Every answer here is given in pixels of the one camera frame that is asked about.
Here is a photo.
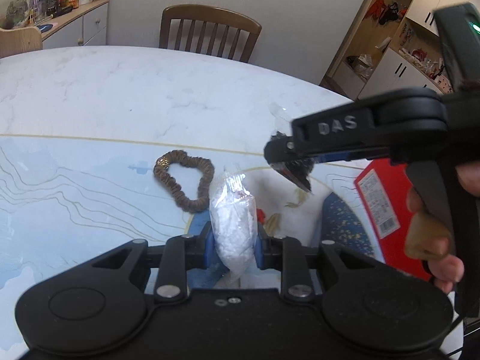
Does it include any white wooden sideboard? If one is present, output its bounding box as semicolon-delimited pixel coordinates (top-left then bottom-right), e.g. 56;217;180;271
41;0;110;50

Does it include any white powder plastic bag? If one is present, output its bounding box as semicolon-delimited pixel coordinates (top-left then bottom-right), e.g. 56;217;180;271
209;166;258;282

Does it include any brown wooden chair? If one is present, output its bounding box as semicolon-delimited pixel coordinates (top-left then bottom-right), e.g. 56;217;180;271
159;4;262;63

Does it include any brown hair scrunchie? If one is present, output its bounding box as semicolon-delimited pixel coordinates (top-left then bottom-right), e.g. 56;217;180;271
153;150;215;214

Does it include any red figure keychain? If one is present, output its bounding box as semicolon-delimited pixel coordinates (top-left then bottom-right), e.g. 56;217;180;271
256;208;266;225

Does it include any black item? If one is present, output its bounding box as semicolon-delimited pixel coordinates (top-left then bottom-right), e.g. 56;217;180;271
264;102;315;194

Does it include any red cardboard shoe box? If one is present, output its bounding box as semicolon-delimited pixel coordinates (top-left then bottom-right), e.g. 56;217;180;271
355;159;431;281

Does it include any person's right hand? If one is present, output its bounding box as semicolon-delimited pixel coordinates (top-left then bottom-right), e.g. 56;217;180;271
420;162;479;294

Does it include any light wooden child chair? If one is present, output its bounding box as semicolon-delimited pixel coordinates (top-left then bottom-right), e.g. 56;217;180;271
0;27;43;59

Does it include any white wall cabinet unit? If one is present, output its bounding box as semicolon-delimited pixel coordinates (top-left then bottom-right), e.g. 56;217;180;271
321;0;479;100

